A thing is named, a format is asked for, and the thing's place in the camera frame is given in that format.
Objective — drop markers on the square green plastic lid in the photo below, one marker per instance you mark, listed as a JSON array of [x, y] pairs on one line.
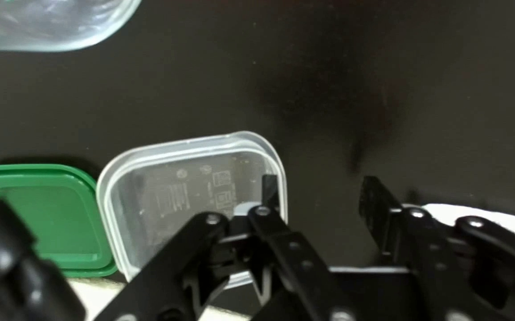
[[54, 214]]

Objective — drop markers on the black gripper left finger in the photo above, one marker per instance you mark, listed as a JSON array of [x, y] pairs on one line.
[[280, 260]]

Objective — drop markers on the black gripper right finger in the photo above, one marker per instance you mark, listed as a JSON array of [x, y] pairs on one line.
[[459, 272]]

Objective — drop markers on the clear plastic container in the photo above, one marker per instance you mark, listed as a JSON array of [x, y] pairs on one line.
[[161, 189]]

